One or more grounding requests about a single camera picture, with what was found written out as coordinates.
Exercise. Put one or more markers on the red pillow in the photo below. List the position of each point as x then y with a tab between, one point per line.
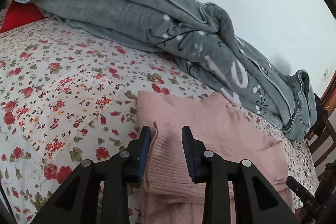
20	14

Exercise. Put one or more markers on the brown wooden chair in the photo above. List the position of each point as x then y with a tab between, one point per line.
320	132

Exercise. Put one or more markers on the floral bed sheet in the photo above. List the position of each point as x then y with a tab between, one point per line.
67	96

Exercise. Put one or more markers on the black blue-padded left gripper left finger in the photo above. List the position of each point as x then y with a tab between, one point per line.
100	188

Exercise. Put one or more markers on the grey patterned quilt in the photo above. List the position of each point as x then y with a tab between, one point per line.
201	38

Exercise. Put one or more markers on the pink knitted sweater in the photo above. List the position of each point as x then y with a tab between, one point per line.
168	193

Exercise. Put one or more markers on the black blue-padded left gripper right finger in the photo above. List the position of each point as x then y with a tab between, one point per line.
233	188

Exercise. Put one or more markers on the brown wooden door frame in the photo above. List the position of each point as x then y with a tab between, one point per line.
329	93

